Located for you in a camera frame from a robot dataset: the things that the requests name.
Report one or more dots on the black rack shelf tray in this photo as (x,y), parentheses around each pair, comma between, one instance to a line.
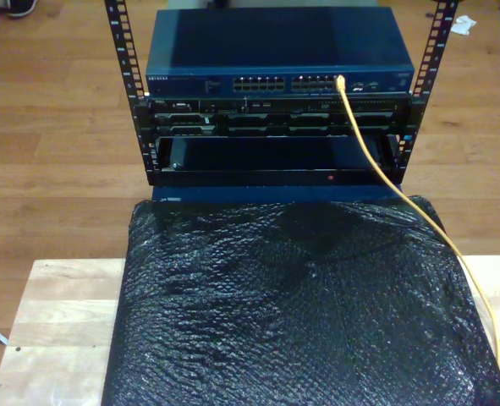
(275,177)

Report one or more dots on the black bubble wrap mat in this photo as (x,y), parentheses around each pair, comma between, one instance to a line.
(275,338)

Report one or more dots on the black perforated rack post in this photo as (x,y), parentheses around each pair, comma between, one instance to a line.
(443,38)
(119,42)

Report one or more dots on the crumpled white paper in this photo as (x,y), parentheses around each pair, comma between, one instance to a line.
(463,25)

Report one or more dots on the blue network switch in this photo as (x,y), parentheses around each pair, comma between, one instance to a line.
(275,42)

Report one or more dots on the blue flat base box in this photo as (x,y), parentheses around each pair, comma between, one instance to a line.
(232,192)

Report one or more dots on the pale grey box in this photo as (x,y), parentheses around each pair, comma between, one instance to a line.
(190,3)

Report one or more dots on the person's dark shoe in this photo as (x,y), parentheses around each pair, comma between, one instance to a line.
(21,7)

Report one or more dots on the black rack server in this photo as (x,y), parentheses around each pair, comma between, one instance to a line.
(275,122)

